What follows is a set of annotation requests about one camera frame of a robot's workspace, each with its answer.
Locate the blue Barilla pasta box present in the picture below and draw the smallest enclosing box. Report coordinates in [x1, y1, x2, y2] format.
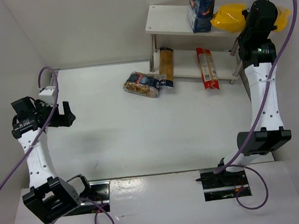
[187, 0, 215, 33]

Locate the white two-tier shelf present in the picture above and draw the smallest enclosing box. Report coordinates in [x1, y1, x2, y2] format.
[145, 5, 242, 84]

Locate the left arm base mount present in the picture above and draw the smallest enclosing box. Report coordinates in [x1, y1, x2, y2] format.
[66, 180, 110, 216]

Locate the yellow pasta bag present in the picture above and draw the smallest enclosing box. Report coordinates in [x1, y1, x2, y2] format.
[211, 3, 291, 33]

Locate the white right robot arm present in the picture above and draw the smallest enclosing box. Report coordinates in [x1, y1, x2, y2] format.
[222, 0, 292, 173]

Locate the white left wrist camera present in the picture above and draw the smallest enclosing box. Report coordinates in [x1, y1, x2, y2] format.
[38, 86, 56, 106]

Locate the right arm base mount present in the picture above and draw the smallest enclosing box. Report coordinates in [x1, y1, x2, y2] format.
[196, 169, 252, 201]

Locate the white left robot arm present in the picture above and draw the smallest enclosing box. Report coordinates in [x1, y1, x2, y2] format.
[11, 97, 80, 224]

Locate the red spaghetti bag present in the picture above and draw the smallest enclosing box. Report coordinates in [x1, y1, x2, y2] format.
[196, 48, 220, 90]

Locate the clear spaghetti bag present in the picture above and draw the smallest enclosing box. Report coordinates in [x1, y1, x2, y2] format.
[159, 47, 174, 88]

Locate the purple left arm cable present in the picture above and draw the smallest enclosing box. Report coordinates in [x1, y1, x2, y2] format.
[0, 61, 115, 224]

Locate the blue fusilli pasta bag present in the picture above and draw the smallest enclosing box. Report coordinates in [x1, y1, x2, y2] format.
[123, 71, 160, 98]

